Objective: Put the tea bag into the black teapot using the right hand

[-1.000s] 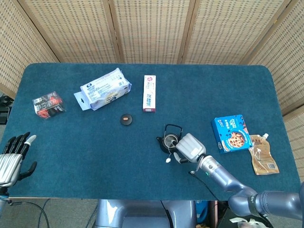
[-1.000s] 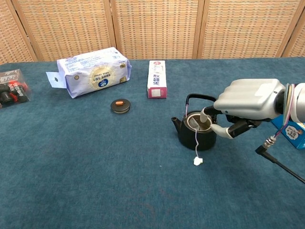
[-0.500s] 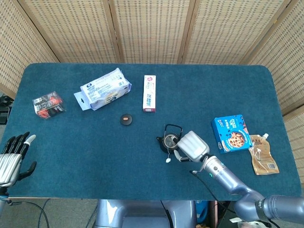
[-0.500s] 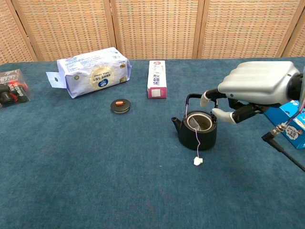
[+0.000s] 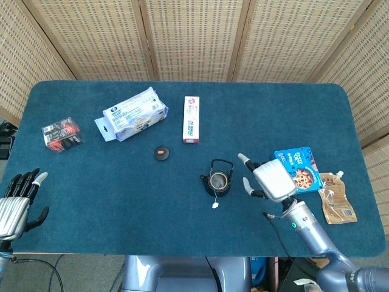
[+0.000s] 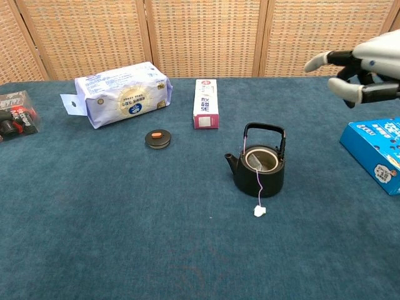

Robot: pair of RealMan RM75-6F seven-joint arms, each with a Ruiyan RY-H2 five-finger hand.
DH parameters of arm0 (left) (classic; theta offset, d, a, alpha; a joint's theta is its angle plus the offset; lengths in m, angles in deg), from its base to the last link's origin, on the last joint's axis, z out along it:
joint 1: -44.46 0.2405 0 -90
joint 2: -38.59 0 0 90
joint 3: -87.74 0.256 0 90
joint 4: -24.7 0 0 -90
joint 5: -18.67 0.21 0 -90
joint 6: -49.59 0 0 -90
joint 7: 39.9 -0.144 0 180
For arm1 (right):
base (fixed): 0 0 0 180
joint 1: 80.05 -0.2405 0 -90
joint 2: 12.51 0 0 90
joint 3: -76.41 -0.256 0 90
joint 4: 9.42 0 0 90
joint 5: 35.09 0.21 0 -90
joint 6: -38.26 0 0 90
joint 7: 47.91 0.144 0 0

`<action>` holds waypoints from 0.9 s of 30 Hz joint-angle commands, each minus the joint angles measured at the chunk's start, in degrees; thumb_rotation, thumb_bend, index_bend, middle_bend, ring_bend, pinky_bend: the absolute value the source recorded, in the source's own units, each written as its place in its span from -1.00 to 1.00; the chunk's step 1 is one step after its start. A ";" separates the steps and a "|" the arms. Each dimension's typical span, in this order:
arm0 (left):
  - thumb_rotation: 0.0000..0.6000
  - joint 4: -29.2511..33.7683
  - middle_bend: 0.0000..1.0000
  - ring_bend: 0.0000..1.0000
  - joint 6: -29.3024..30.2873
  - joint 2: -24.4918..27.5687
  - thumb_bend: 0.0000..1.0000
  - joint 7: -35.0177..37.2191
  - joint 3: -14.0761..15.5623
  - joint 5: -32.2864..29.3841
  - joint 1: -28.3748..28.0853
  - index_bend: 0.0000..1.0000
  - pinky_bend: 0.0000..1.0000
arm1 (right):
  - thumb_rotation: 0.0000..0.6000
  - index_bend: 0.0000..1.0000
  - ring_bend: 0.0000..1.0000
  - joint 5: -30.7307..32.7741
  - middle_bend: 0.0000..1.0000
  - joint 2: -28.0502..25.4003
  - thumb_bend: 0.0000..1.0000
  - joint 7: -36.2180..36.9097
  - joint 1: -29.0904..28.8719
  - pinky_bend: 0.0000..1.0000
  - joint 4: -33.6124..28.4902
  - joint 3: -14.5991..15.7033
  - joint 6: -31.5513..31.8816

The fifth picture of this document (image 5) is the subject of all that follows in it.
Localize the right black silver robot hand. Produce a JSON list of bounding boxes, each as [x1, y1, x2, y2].
[[237, 153, 297, 203]]

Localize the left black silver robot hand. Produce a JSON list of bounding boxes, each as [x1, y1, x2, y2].
[[0, 167, 50, 241]]

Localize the tea bag with string tag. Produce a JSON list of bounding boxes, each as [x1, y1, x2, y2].
[[211, 173, 228, 210]]

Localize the black teapot lid orange knob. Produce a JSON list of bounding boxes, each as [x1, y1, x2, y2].
[[153, 145, 170, 161]]

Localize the blue cookie box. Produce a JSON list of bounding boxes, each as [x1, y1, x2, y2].
[[270, 146, 325, 195]]

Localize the brown spout pouch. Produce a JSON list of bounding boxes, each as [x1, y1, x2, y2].
[[317, 170, 359, 225]]

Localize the black equipment on floor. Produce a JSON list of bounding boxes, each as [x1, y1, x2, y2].
[[0, 120, 16, 161]]

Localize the red black small packet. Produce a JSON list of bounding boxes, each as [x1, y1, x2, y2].
[[41, 116, 86, 154]]

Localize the blue container under table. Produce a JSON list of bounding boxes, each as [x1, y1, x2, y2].
[[250, 256, 269, 287]]

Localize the white pink toothpaste box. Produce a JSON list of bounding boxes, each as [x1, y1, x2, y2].
[[182, 96, 201, 144]]

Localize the blue table mat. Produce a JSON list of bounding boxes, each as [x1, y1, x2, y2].
[[7, 80, 387, 258]]

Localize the grey robot torso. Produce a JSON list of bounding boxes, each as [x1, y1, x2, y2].
[[121, 255, 253, 292]]

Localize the white tissue pack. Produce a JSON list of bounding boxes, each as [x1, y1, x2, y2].
[[94, 86, 170, 142]]

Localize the wicker folding screen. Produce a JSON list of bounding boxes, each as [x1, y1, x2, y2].
[[0, 0, 389, 235]]

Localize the black teapot with handle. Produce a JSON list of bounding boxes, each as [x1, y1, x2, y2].
[[199, 158, 235, 198]]

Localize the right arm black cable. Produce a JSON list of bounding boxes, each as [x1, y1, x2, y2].
[[263, 212, 295, 260]]

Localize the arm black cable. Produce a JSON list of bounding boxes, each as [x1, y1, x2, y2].
[[263, 212, 295, 260], [10, 257, 64, 292]]

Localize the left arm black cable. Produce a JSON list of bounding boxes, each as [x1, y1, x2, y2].
[[10, 257, 64, 292]]

